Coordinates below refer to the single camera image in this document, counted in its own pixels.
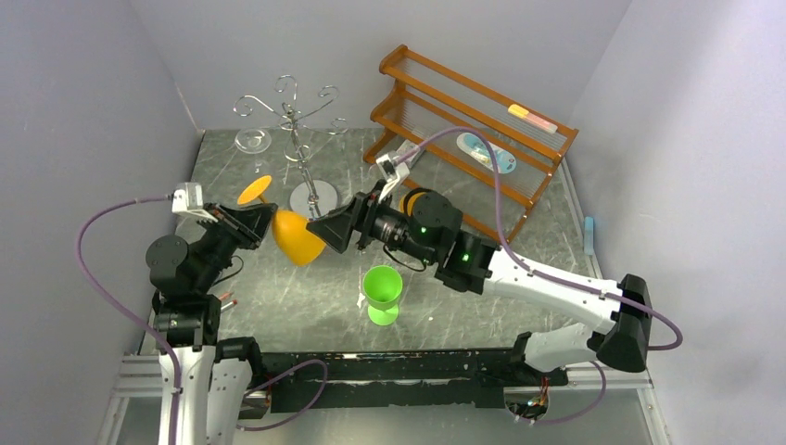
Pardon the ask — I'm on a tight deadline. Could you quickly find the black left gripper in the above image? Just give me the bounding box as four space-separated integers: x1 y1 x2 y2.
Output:
194 201 277 291

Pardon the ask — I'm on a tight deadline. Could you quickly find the orange plastic goblet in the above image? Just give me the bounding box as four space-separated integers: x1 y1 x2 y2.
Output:
399 187 429 216
236 175 326 266

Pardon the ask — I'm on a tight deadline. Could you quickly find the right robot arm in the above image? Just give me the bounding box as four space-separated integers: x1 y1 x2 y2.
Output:
307 187 652 385

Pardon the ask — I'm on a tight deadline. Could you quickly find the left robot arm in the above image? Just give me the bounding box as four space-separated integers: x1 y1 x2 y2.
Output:
146 203 278 444

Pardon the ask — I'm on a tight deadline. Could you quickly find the chrome wine glass rack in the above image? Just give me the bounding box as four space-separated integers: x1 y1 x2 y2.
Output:
233 74 349 220

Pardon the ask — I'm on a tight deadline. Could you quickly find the orange wooden shelf rack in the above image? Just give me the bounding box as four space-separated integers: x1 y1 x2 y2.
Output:
362 44 578 240

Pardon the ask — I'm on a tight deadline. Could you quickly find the green plastic goblet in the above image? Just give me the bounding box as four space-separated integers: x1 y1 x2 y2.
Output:
361 265 403 326

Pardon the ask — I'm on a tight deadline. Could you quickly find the white pen red cap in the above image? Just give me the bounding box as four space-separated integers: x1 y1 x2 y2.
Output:
222 299 238 311

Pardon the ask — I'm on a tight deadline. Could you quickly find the small white blue box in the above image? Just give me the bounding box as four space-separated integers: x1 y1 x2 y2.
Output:
396 140 425 170

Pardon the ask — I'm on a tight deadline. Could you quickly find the blue white blister pack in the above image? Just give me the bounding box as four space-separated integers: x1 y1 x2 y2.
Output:
456 133 517 174

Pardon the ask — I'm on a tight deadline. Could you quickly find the yellow pink eraser bar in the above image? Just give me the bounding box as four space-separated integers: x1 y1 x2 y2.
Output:
507 104 558 134

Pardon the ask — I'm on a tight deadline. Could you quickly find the light blue sponge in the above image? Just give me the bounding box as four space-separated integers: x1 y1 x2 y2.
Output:
583 216 595 256

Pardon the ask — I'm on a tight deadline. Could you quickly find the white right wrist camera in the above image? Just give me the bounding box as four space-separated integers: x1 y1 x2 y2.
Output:
375 152 410 201

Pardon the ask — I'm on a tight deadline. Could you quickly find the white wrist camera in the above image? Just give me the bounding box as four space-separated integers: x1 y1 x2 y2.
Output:
375 152 410 201
171 182 213 220

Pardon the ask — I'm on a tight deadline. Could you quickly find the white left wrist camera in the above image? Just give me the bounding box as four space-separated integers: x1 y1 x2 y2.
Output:
171 182 213 220

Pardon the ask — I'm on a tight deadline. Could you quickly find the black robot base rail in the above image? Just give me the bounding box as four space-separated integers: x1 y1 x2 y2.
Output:
239 346 568 420

